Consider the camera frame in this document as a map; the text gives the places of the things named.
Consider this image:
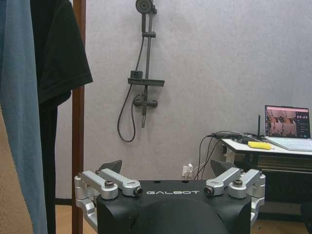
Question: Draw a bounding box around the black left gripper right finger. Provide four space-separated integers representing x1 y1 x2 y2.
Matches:
204 159 266 224

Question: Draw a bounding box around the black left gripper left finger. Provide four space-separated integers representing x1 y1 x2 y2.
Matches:
74 159 143 234

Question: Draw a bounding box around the blue hanging garment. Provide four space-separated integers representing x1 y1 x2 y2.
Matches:
0 0 48 234

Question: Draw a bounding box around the yellow flat object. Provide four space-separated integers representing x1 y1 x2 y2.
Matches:
247 141 272 150

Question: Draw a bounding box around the open silver laptop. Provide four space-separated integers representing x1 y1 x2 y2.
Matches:
262 104 312 152

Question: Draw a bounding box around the dark grey shower set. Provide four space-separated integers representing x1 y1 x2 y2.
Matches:
117 0 165 143

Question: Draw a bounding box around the black hanging t-shirt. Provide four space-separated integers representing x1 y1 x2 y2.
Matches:
29 0 94 234

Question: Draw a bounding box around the black cable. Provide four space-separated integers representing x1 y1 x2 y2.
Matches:
194 131 258 180

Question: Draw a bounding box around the white desk with dark frame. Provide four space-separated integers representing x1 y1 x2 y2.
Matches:
220 136 312 203

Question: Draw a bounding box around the white wall power socket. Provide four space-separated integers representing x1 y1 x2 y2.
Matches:
181 164 194 177

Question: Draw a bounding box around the brown wooden rack post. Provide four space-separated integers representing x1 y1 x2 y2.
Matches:
71 0 86 234

